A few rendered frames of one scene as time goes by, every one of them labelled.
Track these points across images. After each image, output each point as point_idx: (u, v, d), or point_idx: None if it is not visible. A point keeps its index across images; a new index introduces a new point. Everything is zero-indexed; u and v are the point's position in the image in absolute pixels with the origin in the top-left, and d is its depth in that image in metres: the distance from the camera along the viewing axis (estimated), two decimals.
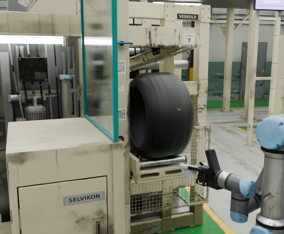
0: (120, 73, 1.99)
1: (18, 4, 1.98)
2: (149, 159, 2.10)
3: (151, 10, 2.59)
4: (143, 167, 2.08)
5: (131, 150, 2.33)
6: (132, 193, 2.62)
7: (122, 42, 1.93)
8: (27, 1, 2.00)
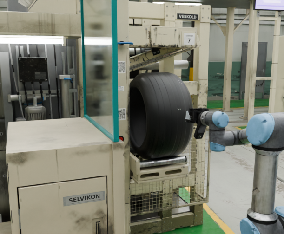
0: (120, 73, 1.99)
1: (18, 4, 1.98)
2: (149, 159, 2.10)
3: (151, 10, 2.59)
4: (143, 167, 2.08)
5: (131, 150, 2.33)
6: (132, 193, 2.62)
7: (122, 42, 1.93)
8: (27, 1, 2.00)
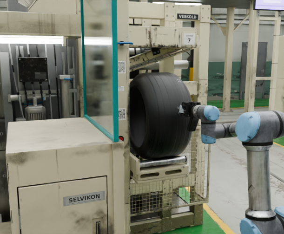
0: (120, 73, 1.99)
1: (18, 4, 1.98)
2: (149, 160, 2.09)
3: (151, 10, 2.59)
4: (142, 167, 2.09)
5: (131, 152, 2.33)
6: (132, 193, 2.62)
7: (122, 42, 1.93)
8: (27, 1, 2.00)
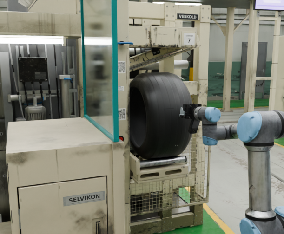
0: (120, 73, 1.99)
1: (18, 4, 1.98)
2: (150, 165, 2.09)
3: (151, 10, 2.59)
4: None
5: None
6: (132, 193, 2.62)
7: (122, 42, 1.93)
8: (27, 1, 2.00)
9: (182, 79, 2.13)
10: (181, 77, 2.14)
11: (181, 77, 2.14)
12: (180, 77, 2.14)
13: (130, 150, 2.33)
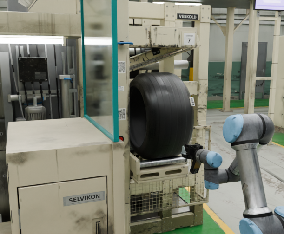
0: (120, 73, 1.99)
1: (18, 4, 1.98)
2: None
3: (151, 10, 2.59)
4: (142, 160, 2.08)
5: None
6: (132, 193, 2.62)
7: (122, 42, 1.93)
8: (27, 1, 2.00)
9: (194, 106, 2.02)
10: (193, 102, 2.02)
11: (193, 103, 2.02)
12: (192, 103, 2.01)
13: None
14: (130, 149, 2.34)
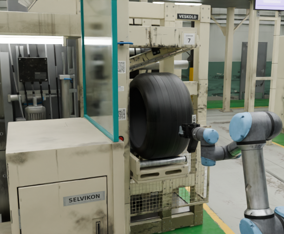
0: (120, 73, 1.99)
1: (18, 4, 1.98)
2: None
3: (151, 10, 2.59)
4: (143, 163, 2.07)
5: (130, 148, 2.36)
6: (132, 193, 2.62)
7: (122, 42, 1.93)
8: (27, 1, 2.00)
9: None
10: (194, 120, 2.02)
11: (194, 120, 2.02)
12: (193, 121, 2.01)
13: None
14: (131, 152, 2.33)
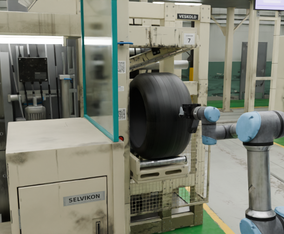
0: (120, 73, 1.99)
1: (18, 4, 1.98)
2: None
3: (151, 10, 2.59)
4: (143, 163, 2.07)
5: (130, 148, 2.36)
6: (132, 193, 2.62)
7: (122, 42, 1.93)
8: (27, 1, 2.00)
9: None
10: None
11: None
12: None
13: None
14: (131, 152, 2.33)
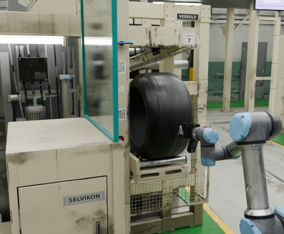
0: (120, 73, 1.99)
1: (18, 4, 1.98)
2: (148, 159, 2.10)
3: (151, 10, 2.59)
4: (143, 166, 2.07)
5: (131, 149, 2.34)
6: (132, 193, 2.62)
7: (122, 42, 1.93)
8: (27, 1, 2.00)
9: None
10: None
11: None
12: None
13: None
14: None
